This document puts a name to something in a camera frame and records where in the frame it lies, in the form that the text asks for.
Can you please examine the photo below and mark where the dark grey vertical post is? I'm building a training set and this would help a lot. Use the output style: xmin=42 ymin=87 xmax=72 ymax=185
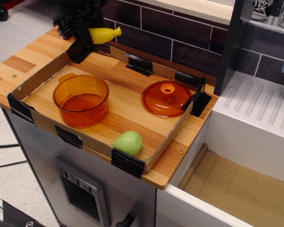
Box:
xmin=214 ymin=0 xmax=254 ymax=96

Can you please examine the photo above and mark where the black floor cable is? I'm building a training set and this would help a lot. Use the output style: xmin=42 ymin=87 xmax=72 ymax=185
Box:
xmin=0 ymin=125 xmax=28 ymax=170

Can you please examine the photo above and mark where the dark left back post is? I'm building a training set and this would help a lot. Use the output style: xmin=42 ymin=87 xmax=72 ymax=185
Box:
xmin=58 ymin=23 xmax=75 ymax=40

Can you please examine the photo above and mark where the white toy sink unit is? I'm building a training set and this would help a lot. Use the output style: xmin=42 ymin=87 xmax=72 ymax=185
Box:
xmin=156 ymin=72 xmax=284 ymax=227

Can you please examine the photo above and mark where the cardboard fence with black tape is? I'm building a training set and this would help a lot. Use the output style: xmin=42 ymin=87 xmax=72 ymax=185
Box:
xmin=7 ymin=44 xmax=218 ymax=178

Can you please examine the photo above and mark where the grey toy oven front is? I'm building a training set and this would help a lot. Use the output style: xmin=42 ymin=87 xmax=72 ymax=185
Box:
xmin=5 ymin=111 xmax=157 ymax=227

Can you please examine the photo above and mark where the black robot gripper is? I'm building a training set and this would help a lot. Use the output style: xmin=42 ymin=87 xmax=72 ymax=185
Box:
xmin=53 ymin=0 xmax=108 ymax=48

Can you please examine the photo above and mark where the green toy pear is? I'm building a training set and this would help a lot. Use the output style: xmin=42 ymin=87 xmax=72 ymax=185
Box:
xmin=111 ymin=131 xmax=142 ymax=156

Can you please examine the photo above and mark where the black caster wheel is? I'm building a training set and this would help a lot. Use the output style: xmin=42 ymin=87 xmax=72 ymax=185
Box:
xmin=0 ymin=6 xmax=9 ymax=21

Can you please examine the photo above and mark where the yellow toy banana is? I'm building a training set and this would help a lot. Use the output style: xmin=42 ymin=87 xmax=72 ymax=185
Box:
xmin=88 ymin=27 xmax=122 ymax=44

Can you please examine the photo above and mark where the orange transparent pot lid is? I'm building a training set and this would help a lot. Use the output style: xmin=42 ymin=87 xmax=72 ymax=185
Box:
xmin=142 ymin=80 xmax=192 ymax=118

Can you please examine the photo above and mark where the orange transparent plastic pot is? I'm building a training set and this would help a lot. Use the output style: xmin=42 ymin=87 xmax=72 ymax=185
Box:
xmin=53 ymin=73 xmax=110 ymax=128

